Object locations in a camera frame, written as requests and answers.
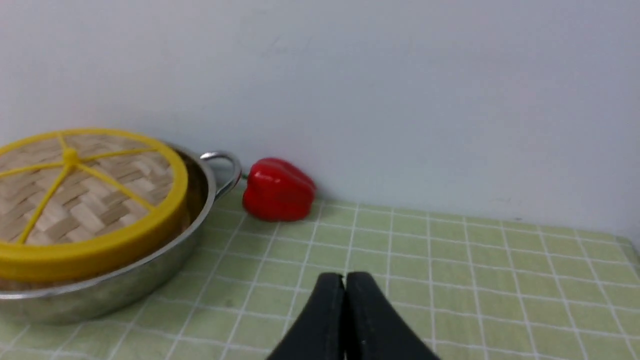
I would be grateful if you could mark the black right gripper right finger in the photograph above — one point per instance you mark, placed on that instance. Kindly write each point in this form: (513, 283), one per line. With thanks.
(374, 330)

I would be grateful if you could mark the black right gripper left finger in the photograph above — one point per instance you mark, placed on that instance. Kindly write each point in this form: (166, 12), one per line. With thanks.
(316, 333)

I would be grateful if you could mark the woven bamboo steamer lid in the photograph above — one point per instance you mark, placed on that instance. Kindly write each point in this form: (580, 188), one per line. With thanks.
(79, 203)

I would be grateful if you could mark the stainless steel pot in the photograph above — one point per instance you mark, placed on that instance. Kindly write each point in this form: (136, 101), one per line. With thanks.
(216, 174)

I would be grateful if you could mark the red bell pepper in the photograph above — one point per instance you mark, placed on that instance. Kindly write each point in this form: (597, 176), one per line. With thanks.
(278, 192)

